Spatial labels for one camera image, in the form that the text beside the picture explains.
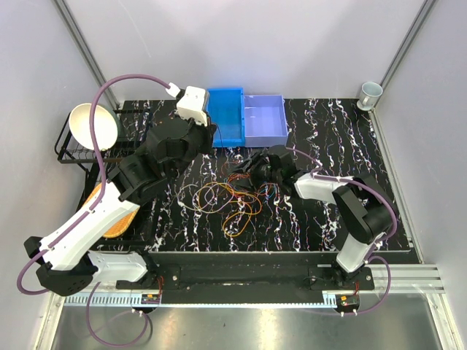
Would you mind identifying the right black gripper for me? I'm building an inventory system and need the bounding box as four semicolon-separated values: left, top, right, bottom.
228;152;282;193

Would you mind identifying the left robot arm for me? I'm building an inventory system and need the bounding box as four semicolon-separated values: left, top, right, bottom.
24;117;217;296

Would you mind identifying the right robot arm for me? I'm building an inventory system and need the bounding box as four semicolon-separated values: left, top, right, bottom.
231;145;398;289

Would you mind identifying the blue plastic bin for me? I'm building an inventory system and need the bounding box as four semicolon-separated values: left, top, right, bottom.
207;87;245;148

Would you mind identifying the lavender plastic bin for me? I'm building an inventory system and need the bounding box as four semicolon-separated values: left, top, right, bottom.
244;95;288;148

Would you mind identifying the white bowl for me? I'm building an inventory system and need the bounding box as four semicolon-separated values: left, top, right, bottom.
69;103;120;151

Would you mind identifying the orange perforated mat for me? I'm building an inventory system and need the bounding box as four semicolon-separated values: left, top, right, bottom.
83;183;139;238

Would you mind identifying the white ceramic mug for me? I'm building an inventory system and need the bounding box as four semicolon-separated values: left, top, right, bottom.
357;82;384;111

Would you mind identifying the pink thin cable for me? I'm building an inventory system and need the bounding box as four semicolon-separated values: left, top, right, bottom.
220;155;242;179

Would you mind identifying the white thin cable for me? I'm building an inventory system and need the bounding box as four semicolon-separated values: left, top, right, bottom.
177;183;234;216

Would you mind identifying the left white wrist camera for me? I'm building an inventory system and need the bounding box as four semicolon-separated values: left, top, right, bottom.
166;82;209;126

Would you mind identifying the black wire dish rack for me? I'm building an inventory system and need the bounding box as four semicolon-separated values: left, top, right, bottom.
54;101;174;245

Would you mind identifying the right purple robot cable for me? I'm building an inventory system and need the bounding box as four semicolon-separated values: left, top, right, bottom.
286;145;398;316

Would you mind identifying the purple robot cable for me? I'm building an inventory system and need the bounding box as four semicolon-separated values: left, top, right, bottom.
286;145;398;316
16;72;171;346

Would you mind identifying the left aluminium frame post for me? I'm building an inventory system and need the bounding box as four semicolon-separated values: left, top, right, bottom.
51;0;107;87

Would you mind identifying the aluminium frame post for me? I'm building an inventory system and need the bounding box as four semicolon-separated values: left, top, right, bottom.
380;0;438;90
51;0;107;87

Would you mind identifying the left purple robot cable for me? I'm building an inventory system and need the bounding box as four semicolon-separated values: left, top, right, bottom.
16;72;171;346

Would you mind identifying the right aluminium frame post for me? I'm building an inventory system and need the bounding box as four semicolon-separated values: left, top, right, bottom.
380;0;438;90

